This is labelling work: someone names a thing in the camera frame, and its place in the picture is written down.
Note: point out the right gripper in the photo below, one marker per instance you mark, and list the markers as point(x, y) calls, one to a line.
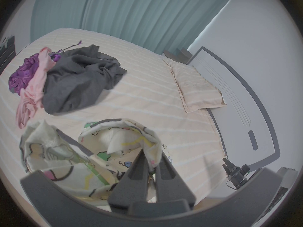
point(235, 176)

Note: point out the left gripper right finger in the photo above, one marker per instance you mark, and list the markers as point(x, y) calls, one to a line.
point(170, 188)

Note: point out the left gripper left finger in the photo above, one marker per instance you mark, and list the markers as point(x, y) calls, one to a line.
point(132, 188)

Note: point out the white printed pyjama top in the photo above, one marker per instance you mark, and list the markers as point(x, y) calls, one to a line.
point(71, 159)

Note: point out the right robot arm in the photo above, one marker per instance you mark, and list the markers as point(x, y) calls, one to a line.
point(287, 176)

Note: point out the bed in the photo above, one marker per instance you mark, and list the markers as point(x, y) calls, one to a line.
point(153, 103)

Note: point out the pale pink striped pillow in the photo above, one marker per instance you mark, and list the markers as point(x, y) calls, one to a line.
point(198, 89)

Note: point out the black garment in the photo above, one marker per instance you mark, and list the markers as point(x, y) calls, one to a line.
point(78, 84)

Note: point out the grey bedside table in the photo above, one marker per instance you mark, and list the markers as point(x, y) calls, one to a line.
point(180, 54)

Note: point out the pink garment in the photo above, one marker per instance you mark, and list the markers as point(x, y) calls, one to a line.
point(33, 98)

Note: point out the purple satin garment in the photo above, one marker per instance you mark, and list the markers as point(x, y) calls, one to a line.
point(23, 74)

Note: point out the blue-green curtain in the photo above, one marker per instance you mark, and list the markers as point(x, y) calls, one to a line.
point(59, 13)
point(153, 15)

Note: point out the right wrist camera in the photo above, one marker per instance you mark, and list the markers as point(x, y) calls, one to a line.
point(245, 169)

